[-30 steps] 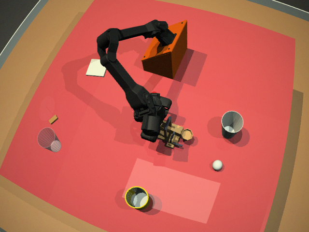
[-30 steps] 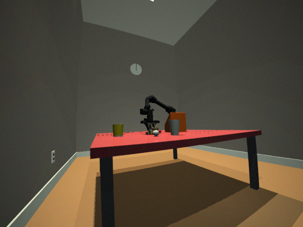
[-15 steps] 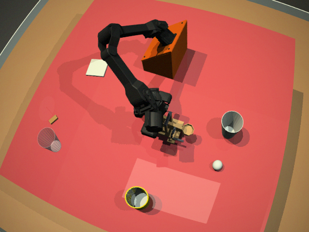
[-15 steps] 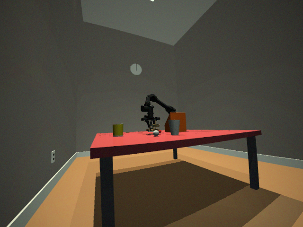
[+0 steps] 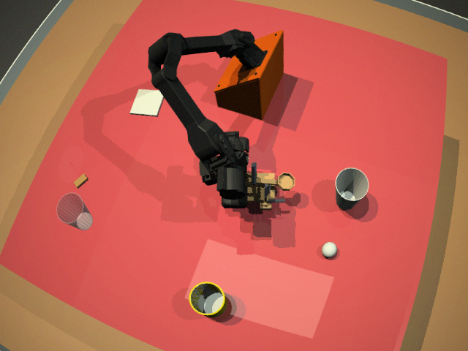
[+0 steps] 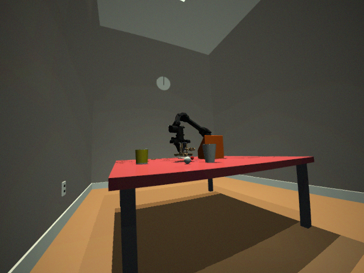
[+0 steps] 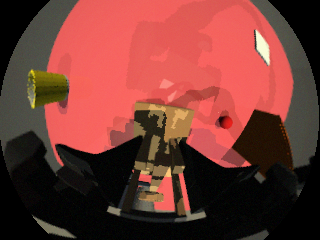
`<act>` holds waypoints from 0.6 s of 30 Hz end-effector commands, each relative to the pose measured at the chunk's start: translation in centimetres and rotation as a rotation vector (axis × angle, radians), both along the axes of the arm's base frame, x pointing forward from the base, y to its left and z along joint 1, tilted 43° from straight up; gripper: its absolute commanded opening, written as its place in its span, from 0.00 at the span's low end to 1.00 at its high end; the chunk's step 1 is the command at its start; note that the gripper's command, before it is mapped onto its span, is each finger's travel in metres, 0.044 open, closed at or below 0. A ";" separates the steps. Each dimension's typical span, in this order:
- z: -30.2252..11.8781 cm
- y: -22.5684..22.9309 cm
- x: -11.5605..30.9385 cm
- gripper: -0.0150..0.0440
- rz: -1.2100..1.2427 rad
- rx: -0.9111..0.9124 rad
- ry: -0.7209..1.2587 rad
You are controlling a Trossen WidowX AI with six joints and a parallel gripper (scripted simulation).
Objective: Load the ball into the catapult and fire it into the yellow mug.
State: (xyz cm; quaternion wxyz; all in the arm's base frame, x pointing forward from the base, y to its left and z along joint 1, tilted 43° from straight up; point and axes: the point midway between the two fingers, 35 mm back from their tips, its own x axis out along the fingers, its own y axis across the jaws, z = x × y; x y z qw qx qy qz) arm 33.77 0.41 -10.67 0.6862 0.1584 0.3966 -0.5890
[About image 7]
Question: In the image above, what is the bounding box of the tan wooden catapult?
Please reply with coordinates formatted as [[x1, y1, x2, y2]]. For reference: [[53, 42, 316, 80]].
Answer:
[[119, 101, 195, 223]]

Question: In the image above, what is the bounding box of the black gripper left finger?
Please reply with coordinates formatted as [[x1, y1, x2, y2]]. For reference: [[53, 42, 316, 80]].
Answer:
[[55, 135, 143, 209]]

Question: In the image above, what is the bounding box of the red ball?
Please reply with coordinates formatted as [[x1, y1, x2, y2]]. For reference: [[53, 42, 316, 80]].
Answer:
[[219, 116, 232, 129]]

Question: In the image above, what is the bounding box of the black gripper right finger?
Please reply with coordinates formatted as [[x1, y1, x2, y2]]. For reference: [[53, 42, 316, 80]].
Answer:
[[179, 141, 261, 213]]

